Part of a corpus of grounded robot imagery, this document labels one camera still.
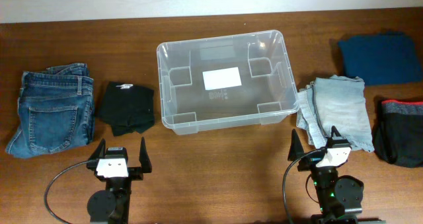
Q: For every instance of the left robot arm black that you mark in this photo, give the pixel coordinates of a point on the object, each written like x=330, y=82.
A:
x=112, y=204

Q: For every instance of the folded black garment white logo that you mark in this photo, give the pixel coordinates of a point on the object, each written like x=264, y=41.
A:
x=127, y=108

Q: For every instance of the teal blue shirt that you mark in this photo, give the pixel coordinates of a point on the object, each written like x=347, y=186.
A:
x=381, y=59

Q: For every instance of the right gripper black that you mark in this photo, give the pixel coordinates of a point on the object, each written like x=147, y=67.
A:
x=294, y=150

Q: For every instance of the clear plastic storage bin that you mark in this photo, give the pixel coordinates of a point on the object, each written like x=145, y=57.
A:
x=267, y=95

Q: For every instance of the light blue jeans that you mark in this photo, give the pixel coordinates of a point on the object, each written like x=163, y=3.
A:
x=338, y=102

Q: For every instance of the black shorts red grey waistband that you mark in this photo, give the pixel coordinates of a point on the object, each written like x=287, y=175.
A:
x=397, y=138

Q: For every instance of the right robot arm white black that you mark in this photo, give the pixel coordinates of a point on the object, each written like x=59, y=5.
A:
x=339, y=197

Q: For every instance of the white label in bin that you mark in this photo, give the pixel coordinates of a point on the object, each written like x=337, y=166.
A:
x=222, y=78

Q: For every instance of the folded dark blue jeans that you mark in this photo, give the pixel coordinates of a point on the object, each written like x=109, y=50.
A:
x=56, y=111

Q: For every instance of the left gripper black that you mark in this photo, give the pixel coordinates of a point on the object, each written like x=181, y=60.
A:
x=135, y=174

